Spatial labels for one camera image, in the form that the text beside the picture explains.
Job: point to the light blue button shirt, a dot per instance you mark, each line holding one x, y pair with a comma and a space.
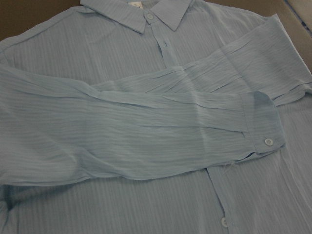
155, 117

